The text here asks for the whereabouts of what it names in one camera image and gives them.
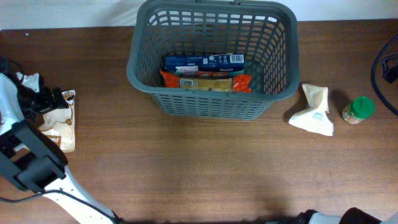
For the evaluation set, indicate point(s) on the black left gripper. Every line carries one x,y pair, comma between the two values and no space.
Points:
45,102

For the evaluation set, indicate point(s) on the grey plastic basket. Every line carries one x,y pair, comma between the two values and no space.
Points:
262,35

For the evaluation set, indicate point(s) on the blue foil box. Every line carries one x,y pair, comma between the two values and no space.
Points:
195,65

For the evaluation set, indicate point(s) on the orange pasta packet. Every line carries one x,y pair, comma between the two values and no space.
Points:
239,83

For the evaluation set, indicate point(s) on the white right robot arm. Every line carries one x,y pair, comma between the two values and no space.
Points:
353,215

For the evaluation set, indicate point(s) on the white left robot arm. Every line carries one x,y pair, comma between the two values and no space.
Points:
30,160

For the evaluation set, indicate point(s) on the brown white rice bag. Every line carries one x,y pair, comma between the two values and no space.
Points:
59,124

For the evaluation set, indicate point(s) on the green lid jar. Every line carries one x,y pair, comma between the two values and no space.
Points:
358,110

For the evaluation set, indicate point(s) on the cream paper bag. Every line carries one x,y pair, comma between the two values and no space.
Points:
314,118

